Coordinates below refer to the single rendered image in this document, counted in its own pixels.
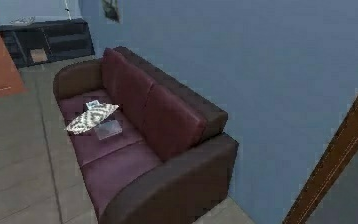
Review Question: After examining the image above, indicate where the dark brown maroon sofa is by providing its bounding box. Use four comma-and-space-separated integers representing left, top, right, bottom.
52, 45, 240, 224

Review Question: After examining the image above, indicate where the small pale blue book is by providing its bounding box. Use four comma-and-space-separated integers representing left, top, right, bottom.
85, 99, 102, 111

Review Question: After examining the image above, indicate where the white patterned pillow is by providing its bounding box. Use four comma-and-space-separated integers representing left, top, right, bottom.
65, 102, 120, 136

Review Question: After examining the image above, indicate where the black shelf unit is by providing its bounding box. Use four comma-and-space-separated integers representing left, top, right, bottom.
0, 18, 96, 69

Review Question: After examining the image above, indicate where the tan box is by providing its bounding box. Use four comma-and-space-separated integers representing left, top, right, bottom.
29, 48, 49, 64

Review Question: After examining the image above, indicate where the framed wall picture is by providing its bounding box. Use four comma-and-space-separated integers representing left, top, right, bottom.
101, 0, 122, 24

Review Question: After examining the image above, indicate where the brown wooden door frame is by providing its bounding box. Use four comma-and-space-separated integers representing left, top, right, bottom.
281, 74, 358, 224

